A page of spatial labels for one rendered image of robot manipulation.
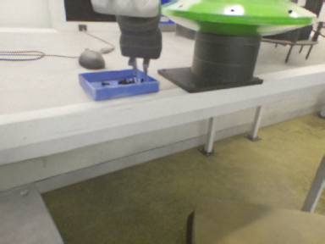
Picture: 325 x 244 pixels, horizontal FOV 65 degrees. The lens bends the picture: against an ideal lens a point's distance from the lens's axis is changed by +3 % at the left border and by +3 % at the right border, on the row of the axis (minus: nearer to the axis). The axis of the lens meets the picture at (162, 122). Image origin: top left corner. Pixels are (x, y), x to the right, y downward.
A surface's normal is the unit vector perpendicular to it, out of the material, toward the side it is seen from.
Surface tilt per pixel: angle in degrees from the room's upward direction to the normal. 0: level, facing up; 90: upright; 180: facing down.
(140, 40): 114
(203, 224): 0
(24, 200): 0
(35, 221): 0
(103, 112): 90
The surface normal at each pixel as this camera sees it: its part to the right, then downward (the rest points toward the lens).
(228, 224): 0.06, -0.89
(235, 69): 0.11, 0.45
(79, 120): 0.52, 0.41
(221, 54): -0.29, 0.41
